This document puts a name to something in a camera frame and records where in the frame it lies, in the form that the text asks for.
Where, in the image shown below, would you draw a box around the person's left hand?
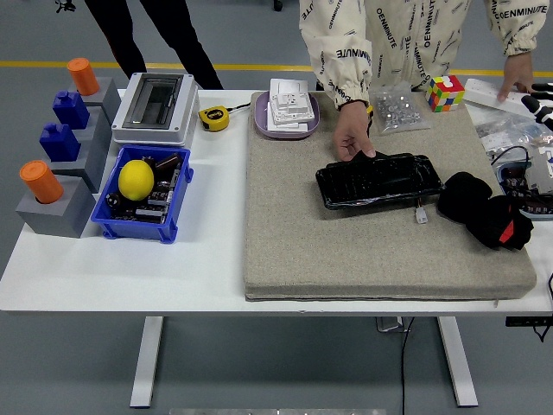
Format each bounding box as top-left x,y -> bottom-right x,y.
496,51 -> 537,103

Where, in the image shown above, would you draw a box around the person's right hand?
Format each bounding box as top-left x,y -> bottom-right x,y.
333,101 -> 376,163

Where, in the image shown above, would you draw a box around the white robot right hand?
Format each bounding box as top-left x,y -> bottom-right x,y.
521,80 -> 553,131

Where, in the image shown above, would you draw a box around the white power strip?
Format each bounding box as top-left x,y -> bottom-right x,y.
464,78 -> 553,122

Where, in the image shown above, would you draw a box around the clear plastic bags of parts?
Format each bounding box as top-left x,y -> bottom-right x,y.
474,112 -> 553,165

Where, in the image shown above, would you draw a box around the clear bag of metal nuts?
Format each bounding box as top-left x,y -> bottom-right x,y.
369,80 -> 432,137

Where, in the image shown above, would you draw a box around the grey metal module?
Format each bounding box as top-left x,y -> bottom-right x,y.
526,146 -> 553,195

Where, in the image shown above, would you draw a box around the colourful puzzle cube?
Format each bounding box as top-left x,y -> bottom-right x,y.
425,74 -> 466,113

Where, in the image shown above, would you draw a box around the blue tray of components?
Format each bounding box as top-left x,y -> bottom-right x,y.
495,162 -> 553,221

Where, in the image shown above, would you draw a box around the purple tray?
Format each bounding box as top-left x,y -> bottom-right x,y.
253,91 -> 321,140

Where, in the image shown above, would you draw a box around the grey-brown mat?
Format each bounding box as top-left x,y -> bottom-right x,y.
244,90 -> 538,303

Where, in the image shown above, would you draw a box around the yellow tape measure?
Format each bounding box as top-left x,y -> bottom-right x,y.
198,101 -> 252,132

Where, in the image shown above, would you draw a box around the brown cylindrical capacitor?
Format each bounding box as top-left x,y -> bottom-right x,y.
154,153 -> 182,173

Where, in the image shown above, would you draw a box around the black table control box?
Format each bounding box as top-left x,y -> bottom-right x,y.
505,316 -> 553,343

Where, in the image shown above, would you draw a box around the dark circuit board parts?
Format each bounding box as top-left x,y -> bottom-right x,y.
124,170 -> 181,225

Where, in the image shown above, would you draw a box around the yellow lemon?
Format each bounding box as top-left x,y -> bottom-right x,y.
118,159 -> 156,202

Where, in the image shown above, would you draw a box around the blue plastic bin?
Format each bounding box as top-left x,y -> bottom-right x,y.
90,144 -> 194,244

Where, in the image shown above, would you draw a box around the person in background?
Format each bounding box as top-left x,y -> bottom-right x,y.
84,0 -> 225,91

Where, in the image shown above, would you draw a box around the grey holder block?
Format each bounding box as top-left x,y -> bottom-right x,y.
71,76 -> 122,126
15,175 -> 97,239
47,137 -> 112,195
73,106 -> 114,150

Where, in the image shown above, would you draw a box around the white table leg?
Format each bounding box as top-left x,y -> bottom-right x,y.
435,316 -> 480,407
129,316 -> 165,410

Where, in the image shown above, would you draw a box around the orange cylinder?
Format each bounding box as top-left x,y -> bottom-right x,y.
18,160 -> 65,205
67,58 -> 101,97

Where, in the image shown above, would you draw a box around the blue block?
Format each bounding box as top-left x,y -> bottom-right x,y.
38,123 -> 82,163
52,90 -> 91,131

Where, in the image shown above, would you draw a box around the black looped cable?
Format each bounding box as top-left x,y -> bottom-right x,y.
490,145 -> 533,170

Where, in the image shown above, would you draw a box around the white wall socket module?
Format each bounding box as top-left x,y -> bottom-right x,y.
267,92 -> 315,126

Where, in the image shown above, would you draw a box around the white switch cover plate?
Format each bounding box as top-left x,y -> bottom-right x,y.
266,112 -> 310,133

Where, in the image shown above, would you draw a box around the flat white switch plate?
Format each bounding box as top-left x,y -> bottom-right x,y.
270,78 -> 310,104

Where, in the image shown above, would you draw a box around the white connector with wires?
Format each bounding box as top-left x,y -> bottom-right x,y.
412,196 -> 429,225

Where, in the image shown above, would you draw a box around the grey electrical enclosure box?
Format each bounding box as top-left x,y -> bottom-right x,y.
111,72 -> 200,149

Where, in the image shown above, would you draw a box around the grey under-table bracket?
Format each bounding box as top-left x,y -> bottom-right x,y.
374,316 -> 411,334

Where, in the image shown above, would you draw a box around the black hanging cable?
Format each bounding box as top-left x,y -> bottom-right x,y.
399,317 -> 416,415

